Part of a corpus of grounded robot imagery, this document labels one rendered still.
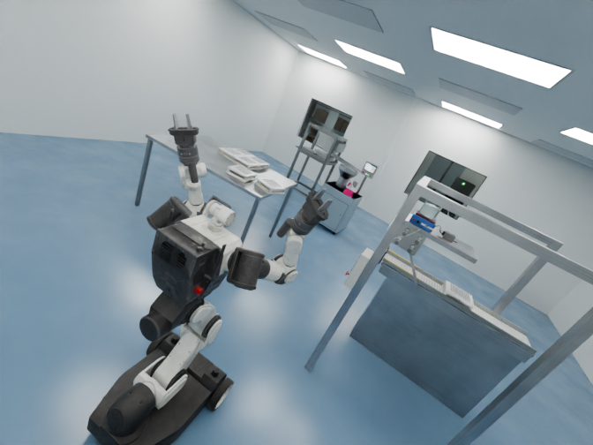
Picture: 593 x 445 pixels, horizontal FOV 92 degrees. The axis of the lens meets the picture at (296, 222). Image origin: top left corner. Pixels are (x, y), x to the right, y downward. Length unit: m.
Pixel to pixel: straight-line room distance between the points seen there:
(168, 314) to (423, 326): 2.27
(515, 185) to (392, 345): 5.27
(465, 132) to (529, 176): 1.54
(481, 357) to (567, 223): 5.18
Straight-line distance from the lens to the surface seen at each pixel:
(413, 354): 3.17
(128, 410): 1.78
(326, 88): 8.34
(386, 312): 3.00
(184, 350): 1.87
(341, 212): 5.11
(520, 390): 2.38
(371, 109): 7.85
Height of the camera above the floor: 1.89
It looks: 22 degrees down
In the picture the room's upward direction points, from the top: 25 degrees clockwise
